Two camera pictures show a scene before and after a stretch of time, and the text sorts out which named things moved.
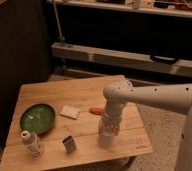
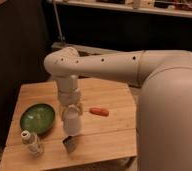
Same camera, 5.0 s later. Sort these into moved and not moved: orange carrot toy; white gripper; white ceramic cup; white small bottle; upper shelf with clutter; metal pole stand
Moved: white gripper; white ceramic cup
Not moved: white small bottle; metal pole stand; orange carrot toy; upper shelf with clutter
